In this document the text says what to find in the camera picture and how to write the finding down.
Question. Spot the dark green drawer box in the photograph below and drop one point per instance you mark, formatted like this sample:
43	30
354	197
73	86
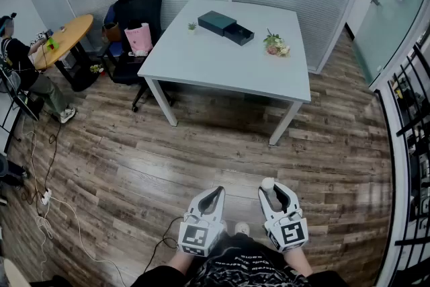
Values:
215	21

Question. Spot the white square table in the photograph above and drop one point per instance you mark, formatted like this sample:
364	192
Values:
218	60

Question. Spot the black office chair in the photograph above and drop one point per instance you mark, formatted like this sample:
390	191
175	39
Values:
139	6

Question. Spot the brown paper bag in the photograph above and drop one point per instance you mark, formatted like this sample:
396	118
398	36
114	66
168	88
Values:
112	32

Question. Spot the coloured toy blocks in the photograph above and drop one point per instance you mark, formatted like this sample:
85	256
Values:
52	44

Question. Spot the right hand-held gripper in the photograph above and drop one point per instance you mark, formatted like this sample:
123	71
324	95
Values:
290	233

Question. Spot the pink paper bag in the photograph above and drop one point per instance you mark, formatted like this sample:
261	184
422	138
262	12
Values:
137	38

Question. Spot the round wooden table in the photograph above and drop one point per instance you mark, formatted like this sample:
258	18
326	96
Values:
72	35

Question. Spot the small white round object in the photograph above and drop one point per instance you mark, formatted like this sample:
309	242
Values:
267	183

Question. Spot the artificial flower bouquet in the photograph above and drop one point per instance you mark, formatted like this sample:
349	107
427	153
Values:
276	45

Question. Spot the person's right forearm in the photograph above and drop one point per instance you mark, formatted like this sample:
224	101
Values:
297	260

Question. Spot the black printed shirt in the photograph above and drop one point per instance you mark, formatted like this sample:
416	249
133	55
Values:
242	265

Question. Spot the black folding chair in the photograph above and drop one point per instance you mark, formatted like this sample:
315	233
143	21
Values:
13	101

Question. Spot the person's left forearm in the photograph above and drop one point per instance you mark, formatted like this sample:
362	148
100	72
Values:
181	260

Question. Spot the small potted green plant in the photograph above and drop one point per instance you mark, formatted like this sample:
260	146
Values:
191	27

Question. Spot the black metal railing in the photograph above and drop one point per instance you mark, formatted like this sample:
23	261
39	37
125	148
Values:
408	144

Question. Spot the yellow flower bunch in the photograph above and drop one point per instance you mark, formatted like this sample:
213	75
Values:
96	69

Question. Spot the blue chair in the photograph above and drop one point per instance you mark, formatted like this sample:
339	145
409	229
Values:
114	48

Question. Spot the white shoe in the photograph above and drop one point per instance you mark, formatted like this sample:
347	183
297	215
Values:
242	228

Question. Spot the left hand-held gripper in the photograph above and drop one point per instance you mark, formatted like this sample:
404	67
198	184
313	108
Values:
193	235

